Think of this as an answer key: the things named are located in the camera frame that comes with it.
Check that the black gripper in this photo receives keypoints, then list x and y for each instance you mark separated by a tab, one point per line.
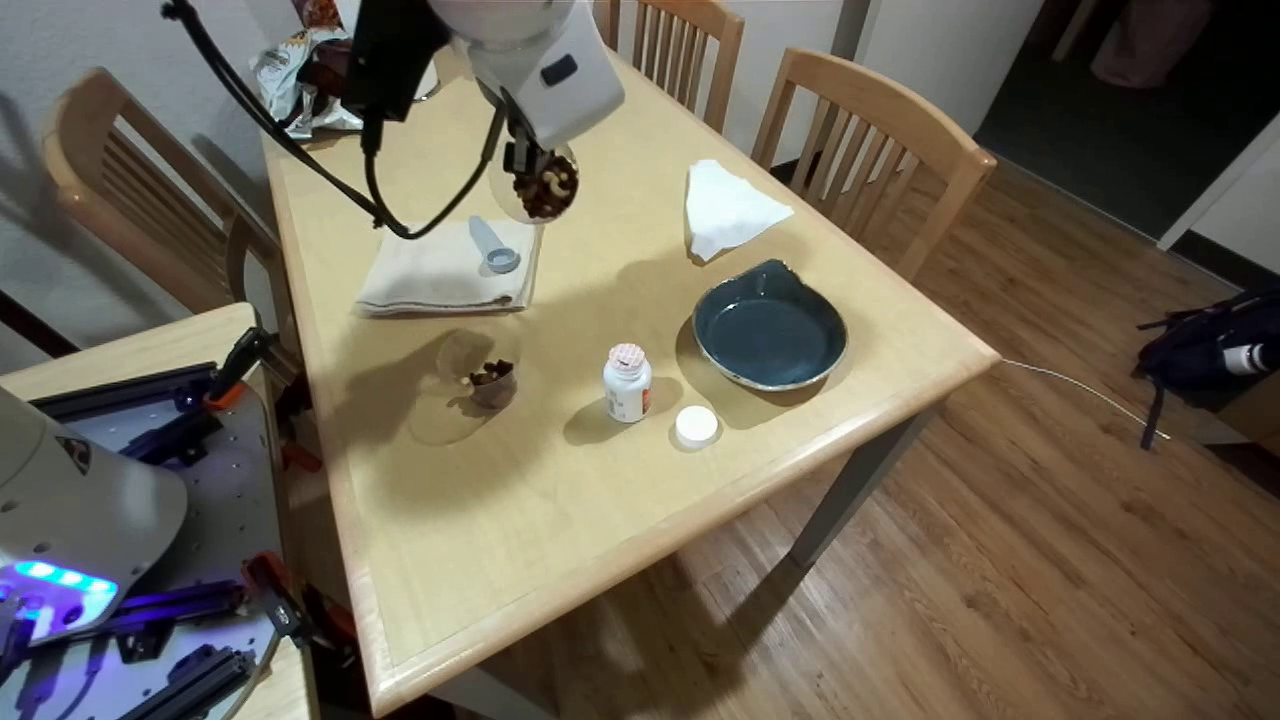
392	53

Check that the clear cup with nuts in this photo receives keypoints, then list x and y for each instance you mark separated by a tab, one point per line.
550	194

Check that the light wooden dining chair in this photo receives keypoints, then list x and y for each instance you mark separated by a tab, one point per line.
882	102
102	122
706	26

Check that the small brown pinecone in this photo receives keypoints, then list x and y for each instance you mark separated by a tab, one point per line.
491	387

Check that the wooden robot cart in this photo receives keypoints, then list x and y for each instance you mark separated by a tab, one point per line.
134	340

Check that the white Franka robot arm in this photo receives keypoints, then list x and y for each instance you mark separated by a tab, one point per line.
535	53

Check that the crumpled foil snack bag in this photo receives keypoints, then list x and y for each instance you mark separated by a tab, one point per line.
300	84

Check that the white pill bottle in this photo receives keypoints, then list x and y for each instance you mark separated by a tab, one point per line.
627	387

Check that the grey metal table leg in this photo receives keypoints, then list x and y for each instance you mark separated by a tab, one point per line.
827	521

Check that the blue ceramic plate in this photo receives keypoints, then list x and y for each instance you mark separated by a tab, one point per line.
770	334

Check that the white bottle cap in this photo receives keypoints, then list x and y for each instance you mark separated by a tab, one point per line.
696	426

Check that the grey metal mounting plate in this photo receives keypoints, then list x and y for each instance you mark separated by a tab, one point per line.
225	495

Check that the grey folded towel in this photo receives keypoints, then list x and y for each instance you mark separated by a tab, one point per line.
426	280

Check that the black clamp bar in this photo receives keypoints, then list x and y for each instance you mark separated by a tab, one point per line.
123	391
186	682

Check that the black orange clamp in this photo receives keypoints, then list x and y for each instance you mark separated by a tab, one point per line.
275	583
247	358

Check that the black backpack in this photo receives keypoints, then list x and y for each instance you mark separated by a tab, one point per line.
1201	354

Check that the light blue measuring spoon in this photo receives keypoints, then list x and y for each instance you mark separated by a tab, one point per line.
498	249

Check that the white paper napkin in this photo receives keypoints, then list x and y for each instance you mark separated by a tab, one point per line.
724	214

